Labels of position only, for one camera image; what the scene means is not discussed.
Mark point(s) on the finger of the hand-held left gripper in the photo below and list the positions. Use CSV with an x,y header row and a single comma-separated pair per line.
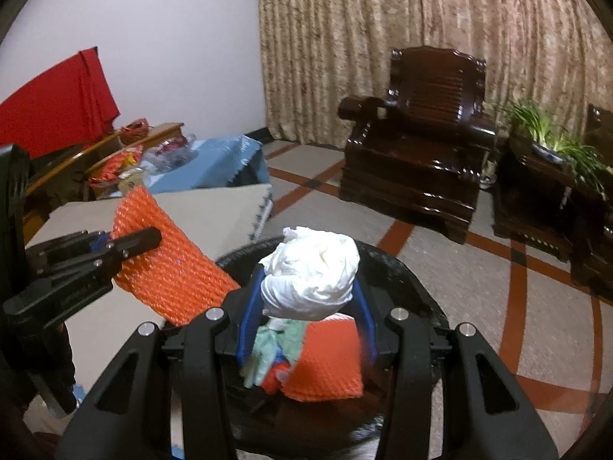
x,y
101,242
139,242

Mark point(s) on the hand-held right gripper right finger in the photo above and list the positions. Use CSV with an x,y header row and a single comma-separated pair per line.
x,y
368,330

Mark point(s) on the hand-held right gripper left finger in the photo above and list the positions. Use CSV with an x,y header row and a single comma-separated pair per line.
x,y
249,330

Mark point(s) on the orange foam net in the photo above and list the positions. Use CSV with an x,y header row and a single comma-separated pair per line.
x,y
325,364
182,273

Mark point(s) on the black trash bin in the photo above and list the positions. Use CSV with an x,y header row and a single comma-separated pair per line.
x,y
424,306

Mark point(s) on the white tissue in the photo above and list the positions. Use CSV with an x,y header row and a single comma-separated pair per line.
x,y
311,268

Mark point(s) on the pale green crumpled paper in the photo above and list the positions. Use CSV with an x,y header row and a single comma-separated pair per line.
x,y
275,345

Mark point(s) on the red plastic bag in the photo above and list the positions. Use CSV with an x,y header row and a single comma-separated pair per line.
x,y
273,378

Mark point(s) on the light wooden bench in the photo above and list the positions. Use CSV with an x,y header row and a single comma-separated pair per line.
x,y
62,172

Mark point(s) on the brown cardboard box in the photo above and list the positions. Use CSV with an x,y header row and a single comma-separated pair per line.
x,y
130,182

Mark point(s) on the red snack packet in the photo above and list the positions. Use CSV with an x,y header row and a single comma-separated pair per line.
x,y
112,167

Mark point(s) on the beige tablecloth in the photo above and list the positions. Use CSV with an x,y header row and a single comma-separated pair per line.
x,y
215,215

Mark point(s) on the clear plastic bag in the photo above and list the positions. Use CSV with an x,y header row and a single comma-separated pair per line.
x,y
170,153

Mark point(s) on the red cloth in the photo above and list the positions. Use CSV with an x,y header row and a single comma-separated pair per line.
x,y
52,105

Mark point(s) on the orange wicker basket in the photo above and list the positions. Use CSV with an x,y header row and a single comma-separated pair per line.
x,y
134,133

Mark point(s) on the blue tablecloth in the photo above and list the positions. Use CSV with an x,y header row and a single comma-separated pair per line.
x,y
225,163

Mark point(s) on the dark wooden armchair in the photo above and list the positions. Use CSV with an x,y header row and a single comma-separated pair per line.
x,y
598,230
412,167

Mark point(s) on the dark wooden side table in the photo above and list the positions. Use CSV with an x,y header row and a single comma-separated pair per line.
x,y
536,201

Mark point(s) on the green potted plant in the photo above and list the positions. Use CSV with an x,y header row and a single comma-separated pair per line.
x,y
550,134

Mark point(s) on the beige patterned curtain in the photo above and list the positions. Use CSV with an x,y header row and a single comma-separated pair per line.
x,y
431,33

